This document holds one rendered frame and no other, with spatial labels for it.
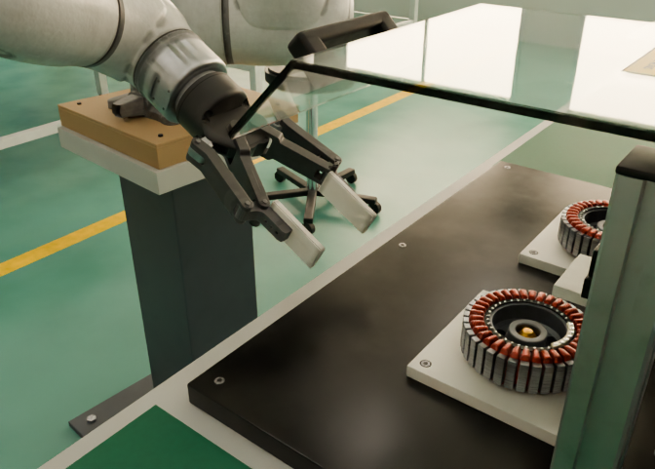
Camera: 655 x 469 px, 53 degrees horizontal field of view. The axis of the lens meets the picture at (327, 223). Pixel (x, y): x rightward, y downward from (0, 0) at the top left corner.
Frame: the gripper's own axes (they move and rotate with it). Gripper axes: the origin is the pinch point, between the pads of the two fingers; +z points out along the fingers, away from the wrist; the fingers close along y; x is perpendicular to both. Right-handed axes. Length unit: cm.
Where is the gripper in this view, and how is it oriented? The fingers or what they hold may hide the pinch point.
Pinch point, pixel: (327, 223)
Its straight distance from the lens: 66.9
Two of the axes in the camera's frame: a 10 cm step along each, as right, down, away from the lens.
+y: -6.1, 3.7, -7.0
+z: 6.9, 6.9, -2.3
